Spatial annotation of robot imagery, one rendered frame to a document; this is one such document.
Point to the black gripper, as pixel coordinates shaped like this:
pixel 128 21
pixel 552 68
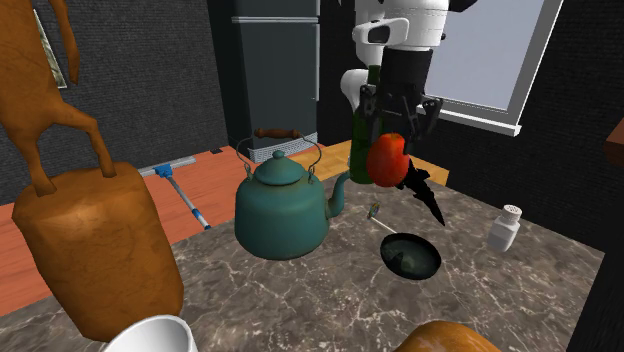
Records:
pixel 404 73

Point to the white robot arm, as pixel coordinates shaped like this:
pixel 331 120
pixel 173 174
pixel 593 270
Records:
pixel 419 19

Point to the red orange apple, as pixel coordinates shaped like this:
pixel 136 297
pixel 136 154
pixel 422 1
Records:
pixel 387 161

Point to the dark green glass bottle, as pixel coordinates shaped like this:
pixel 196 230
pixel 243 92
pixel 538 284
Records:
pixel 360 156

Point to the colourful lollipop with white stick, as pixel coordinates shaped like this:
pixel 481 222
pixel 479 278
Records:
pixel 374 211

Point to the dark grey refrigerator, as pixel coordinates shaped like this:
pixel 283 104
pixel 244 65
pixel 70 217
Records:
pixel 275 73

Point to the black bowl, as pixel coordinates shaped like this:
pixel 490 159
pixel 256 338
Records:
pixel 410 256

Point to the white salt shaker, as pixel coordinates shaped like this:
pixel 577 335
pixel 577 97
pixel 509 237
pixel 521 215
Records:
pixel 503 231

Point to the brown wooden furniture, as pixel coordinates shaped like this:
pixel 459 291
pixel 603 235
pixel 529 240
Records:
pixel 615 144

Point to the blue and grey floor squeegee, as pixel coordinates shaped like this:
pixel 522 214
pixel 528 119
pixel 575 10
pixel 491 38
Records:
pixel 183 192

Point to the brown round object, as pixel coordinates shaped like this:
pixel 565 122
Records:
pixel 448 339

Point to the brown animal figure on base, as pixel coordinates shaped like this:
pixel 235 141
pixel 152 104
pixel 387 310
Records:
pixel 97 244

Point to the white cup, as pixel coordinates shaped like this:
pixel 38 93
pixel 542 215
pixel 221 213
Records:
pixel 156 336

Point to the window with white frame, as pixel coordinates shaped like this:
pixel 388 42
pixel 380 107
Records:
pixel 487 48

